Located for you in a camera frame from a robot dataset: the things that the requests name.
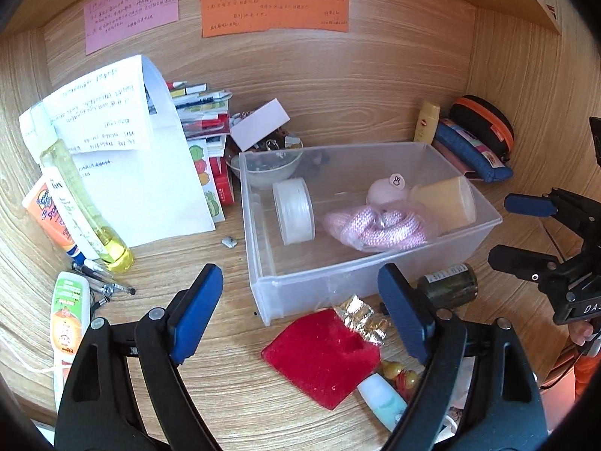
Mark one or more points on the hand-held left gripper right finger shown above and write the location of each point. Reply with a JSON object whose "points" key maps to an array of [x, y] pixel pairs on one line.
{"points": [[404, 312]]}

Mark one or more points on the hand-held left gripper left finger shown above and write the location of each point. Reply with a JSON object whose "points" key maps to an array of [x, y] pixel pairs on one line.
{"points": [[202, 300]]}

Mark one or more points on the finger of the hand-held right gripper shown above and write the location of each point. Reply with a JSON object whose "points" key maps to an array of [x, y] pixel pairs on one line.
{"points": [[516, 260], [528, 204]]}

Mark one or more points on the dark green glass jar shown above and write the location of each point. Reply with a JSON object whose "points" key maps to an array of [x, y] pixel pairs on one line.
{"points": [[448, 286]]}

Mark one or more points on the red velvet pouch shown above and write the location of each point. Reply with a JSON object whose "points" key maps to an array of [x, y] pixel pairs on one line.
{"points": [[319, 357]]}

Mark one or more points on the clear plastic bin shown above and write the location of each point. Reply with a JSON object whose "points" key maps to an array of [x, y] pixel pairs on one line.
{"points": [[300, 282]]}

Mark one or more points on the wooden desktop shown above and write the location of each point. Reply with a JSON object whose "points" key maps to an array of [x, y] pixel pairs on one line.
{"points": [[188, 263]]}

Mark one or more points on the person's right hand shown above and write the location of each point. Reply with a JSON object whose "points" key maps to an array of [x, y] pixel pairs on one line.
{"points": [[582, 332]]}

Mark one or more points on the silver foil wrapper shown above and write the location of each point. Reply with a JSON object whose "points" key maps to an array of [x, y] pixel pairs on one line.
{"points": [[361, 317]]}

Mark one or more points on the small silver scrap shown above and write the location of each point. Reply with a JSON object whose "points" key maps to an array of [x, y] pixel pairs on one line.
{"points": [[229, 243]]}

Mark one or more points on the blue fabric pouch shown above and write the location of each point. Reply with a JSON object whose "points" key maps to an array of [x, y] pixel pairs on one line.
{"points": [[469, 150]]}

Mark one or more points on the yellow soap block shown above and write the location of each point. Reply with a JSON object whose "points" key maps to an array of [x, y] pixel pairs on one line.
{"points": [[443, 202]]}

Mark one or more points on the black orange zip case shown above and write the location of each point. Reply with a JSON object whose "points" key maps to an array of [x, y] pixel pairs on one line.
{"points": [[488, 124]]}

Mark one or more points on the small light blue bottle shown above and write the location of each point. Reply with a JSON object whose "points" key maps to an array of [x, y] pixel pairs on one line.
{"points": [[382, 399]]}

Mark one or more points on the black pen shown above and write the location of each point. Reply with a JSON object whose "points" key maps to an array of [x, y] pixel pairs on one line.
{"points": [[105, 283]]}

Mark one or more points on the fruit sticker sheet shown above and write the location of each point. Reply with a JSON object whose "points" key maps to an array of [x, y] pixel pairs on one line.
{"points": [[206, 183]]}

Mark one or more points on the red booklet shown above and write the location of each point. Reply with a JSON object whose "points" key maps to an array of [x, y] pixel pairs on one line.
{"points": [[225, 183]]}

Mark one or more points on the white paper sheets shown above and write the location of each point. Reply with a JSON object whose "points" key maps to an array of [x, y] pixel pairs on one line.
{"points": [[159, 188]]}

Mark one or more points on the pink round case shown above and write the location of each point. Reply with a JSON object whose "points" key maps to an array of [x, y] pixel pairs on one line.
{"points": [[382, 190]]}

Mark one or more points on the clear tape roll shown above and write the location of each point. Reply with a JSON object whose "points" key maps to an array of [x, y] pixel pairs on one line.
{"points": [[293, 211]]}

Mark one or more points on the yellow cream bottle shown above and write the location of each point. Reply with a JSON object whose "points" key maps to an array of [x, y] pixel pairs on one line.
{"points": [[426, 122]]}

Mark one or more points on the green white cream tube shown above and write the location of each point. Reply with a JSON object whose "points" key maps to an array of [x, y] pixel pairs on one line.
{"points": [[70, 310]]}

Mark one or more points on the yellow liquid bottle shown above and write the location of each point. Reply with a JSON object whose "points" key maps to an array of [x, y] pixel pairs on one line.
{"points": [[89, 211]]}

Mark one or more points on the white bowl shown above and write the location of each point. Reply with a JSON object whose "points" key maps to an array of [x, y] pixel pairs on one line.
{"points": [[263, 169]]}

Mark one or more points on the orange sunscreen tube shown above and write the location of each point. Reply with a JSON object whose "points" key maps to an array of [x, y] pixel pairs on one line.
{"points": [[47, 211]]}

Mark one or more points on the white cardboard box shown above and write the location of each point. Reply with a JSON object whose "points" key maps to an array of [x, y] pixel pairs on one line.
{"points": [[260, 124]]}

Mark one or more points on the stack of booklets and cards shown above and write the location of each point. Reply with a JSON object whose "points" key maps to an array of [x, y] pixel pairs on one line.
{"points": [[202, 108]]}

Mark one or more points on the handwritten white paper sheet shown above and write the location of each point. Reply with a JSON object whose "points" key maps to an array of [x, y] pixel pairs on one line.
{"points": [[98, 108]]}

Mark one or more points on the orange paper note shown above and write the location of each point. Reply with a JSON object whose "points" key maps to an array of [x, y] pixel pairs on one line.
{"points": [[274, 15]]}

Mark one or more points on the pink paper note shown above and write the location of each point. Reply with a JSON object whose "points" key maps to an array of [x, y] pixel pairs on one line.
{"points": [[131, 9]]}

